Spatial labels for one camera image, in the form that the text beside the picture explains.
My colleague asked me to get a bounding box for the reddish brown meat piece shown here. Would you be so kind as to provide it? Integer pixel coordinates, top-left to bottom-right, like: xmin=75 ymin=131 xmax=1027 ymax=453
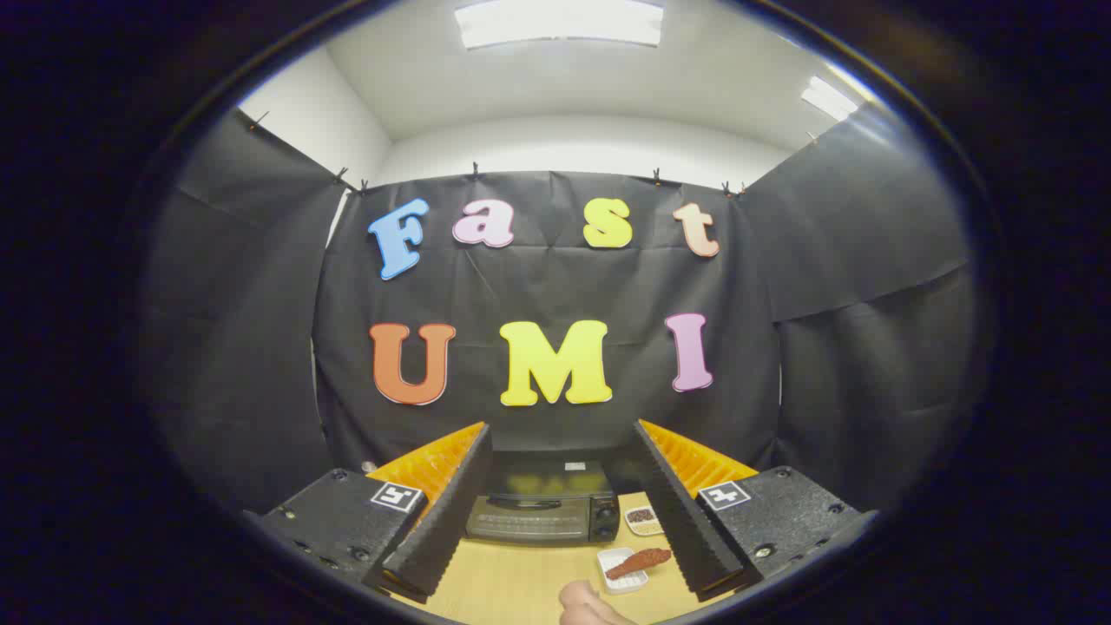
xmin=606 ymin=548 xmax=673 ymax=581

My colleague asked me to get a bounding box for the white ribbed tray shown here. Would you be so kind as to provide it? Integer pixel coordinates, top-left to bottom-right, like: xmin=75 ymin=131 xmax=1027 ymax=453
xmin=596 ymin=547 xmax=650 ymax=595

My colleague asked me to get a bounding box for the black backdrop cloth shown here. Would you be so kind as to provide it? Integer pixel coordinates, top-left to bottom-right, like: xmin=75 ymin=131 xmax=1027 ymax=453
xmin=143 ymin=104 xmax=982 ymax=522

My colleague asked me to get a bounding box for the large ceiling light panel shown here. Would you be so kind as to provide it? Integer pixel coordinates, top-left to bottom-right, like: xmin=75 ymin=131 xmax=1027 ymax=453
xmin=454 ymin=0 xmax=665 ymax=50

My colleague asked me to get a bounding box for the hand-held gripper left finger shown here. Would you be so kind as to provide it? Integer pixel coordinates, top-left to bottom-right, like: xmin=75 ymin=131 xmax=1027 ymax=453
xmin=260 ymin=421 xmax=494 ymax=605

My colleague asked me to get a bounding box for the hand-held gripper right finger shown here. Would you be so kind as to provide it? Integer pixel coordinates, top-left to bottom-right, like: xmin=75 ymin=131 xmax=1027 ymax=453
xmin=632 ymin=419 xmax=878 ymax=602

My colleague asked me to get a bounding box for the small ceiling light panel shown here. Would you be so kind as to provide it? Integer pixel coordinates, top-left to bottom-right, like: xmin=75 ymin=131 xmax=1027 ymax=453
xmin=800 ymin=76 xmax=860 ymax=122

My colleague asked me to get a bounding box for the black toaster oven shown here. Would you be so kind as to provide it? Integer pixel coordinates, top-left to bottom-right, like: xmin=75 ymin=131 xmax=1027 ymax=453
xmin=464 ymin=460 xmax=621 ymax=545

